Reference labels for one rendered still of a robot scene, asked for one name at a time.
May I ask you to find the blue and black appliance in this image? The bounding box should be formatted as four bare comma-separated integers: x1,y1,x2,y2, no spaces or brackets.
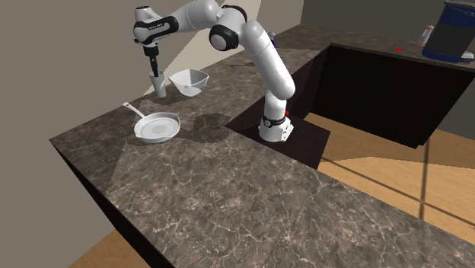
421,0,475,65

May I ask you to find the white frying pan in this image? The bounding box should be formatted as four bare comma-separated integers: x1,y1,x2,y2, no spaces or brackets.
122,101,182,145

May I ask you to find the grey cup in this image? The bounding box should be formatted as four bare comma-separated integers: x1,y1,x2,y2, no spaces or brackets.
148,71,167,99

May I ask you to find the small shaker with brown cap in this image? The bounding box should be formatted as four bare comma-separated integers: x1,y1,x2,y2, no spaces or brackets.
418,24,435,47

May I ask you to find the white square bowl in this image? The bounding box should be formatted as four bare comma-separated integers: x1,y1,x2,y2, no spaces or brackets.
168,68,211,98

